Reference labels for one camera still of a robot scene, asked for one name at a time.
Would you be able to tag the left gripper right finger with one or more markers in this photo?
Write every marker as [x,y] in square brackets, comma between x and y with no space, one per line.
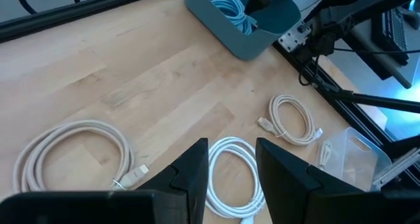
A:
[295,197]

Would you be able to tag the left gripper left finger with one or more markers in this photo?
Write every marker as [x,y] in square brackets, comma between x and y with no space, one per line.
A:
[193,184]

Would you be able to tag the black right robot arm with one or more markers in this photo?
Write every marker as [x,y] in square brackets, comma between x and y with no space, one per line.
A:
[344,10]

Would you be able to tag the teal plastic bin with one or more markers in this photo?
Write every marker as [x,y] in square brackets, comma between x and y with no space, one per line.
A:
[229,36]

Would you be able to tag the clear plastic container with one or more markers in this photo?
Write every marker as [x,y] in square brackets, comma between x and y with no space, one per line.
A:
[354,165]

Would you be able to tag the black keyboard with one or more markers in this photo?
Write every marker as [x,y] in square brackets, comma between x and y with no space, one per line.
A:
[395,33]

